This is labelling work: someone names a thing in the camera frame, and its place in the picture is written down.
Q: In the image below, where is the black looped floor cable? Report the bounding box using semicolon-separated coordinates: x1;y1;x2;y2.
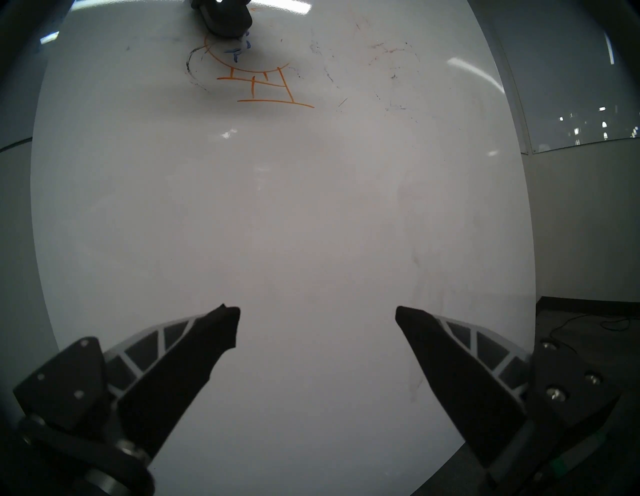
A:
549;312;632;342

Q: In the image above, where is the plain glass wall panel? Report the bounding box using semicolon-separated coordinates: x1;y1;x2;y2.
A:
495;20;640;155

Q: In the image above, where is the dark grey whiteboard eraser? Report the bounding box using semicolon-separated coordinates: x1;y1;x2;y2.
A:
191;0;254;39

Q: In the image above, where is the large white whiteboard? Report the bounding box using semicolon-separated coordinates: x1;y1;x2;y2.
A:
30;0;538;496

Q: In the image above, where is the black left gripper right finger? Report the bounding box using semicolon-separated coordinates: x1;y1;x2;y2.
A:
395;305;622;472

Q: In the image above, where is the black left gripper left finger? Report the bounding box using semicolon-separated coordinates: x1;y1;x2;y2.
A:
12;304;242;463

